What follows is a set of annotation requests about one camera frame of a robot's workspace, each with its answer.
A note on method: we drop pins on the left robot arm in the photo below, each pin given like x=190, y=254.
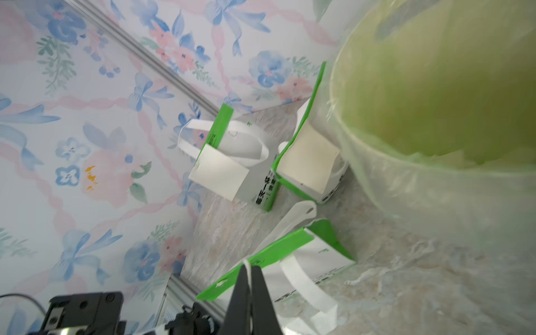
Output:
x=100, y=313

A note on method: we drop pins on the left aluminium corner post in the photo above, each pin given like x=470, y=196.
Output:
x=90, y=12

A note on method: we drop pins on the aluminium front rail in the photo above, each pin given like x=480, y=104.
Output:
x=180, y=292

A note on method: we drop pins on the green bin liner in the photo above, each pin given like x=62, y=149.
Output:
x=431, y=104

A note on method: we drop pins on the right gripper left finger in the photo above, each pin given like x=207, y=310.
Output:
x=238, y=316

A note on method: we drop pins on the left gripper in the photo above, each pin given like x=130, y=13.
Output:
x=194, y=320

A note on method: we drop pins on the cream trash bin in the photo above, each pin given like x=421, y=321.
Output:
x=435, y=138

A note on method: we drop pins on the green white bag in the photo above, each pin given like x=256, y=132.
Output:
x=299, y=253
x=306, y=114
x=233, y=159

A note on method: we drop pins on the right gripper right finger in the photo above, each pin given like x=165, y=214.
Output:
x=265, y=321

